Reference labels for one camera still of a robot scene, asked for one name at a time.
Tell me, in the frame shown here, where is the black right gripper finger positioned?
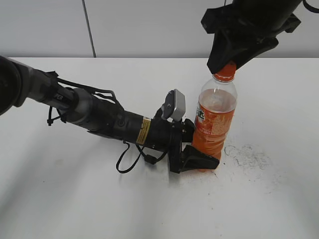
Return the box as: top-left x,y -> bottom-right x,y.
207,28 -> 239,74
234,37 -> 279,70

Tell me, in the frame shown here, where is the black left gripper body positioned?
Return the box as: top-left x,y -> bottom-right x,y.
147,118 -> 183,173

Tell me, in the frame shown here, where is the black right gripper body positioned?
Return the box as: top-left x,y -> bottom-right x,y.
201,0 -> 301,47

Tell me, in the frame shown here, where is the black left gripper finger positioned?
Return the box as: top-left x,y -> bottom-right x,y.
180,145 -> 219,172
183,119 -> 195,143

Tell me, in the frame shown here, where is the orange bottle cap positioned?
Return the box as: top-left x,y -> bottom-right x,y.
213,61 -> 237,82

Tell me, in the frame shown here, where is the orange drink plastic bottle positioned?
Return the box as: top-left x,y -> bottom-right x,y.
191,74 -> 237,161

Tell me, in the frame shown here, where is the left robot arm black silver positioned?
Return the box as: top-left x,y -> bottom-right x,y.
0,57 -> 219,173

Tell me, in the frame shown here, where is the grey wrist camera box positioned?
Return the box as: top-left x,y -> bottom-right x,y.
161,89 -> 186,121

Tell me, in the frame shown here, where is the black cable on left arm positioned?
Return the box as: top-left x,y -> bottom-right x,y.
115,140 -> 168,173

